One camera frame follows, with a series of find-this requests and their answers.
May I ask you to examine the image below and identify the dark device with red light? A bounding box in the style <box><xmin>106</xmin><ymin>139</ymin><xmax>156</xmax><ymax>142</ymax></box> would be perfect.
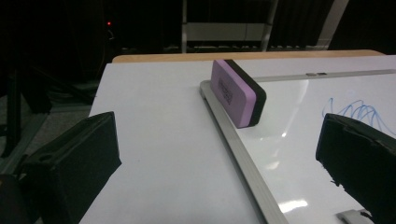
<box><xmin>105</xmin><ymin>20</ymin><xmax>114</xmax><ymax>40</ymax></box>

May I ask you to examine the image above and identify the silver framed whiteboard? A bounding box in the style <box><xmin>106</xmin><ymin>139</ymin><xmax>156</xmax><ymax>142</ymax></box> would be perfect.
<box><xmin>199</xmin><ymin>68</ymin><xmax>396</xmax><ymax>224</ymax></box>

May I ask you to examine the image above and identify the purple whiteboard eraser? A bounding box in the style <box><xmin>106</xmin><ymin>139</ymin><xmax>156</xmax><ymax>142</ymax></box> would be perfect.
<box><xmin>209</xmin><ymin>59</ymin><xmax>268</xmax><ymax>130</ymax></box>

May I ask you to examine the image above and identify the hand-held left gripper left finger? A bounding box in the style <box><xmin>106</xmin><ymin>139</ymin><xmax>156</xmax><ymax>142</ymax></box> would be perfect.
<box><xmin>18</xmin><ymin>111</ymin><xmax>122</xmax><ymax>224</ymax></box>

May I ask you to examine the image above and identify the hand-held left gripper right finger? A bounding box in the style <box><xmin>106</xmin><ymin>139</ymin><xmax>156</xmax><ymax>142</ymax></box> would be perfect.
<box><xmin>315</xmin><ymin>113</ymin><xmax>396</xmax><ymax>224</ymax></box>

